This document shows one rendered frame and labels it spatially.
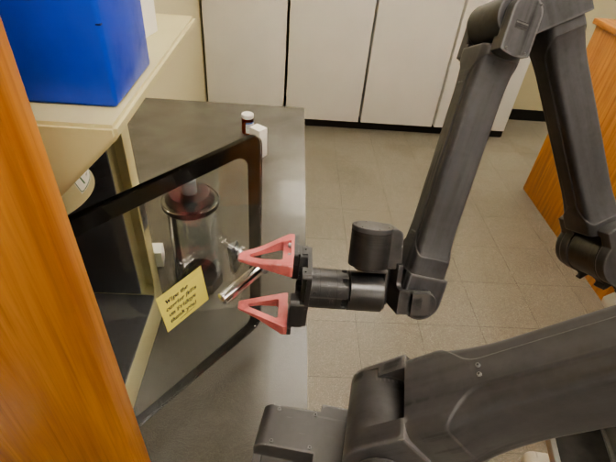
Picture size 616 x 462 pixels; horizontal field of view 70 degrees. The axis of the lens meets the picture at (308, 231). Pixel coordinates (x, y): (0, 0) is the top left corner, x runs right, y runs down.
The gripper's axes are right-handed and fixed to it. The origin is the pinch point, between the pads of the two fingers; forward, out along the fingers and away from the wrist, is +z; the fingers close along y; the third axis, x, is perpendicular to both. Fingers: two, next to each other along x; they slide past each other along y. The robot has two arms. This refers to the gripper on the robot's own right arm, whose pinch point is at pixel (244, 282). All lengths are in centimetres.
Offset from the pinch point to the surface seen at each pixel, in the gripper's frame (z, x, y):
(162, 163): 33, -74, -27
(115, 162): 22.1, -16.9, 7.4
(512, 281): -134, -128, -116
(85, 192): 20.9, -3.3, 11.1
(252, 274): -1.0, -1.9, -0.2
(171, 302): 9.4, 3.5, -1.3
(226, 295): 2.2, 2.0, -0.8
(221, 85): 49, -297, -88
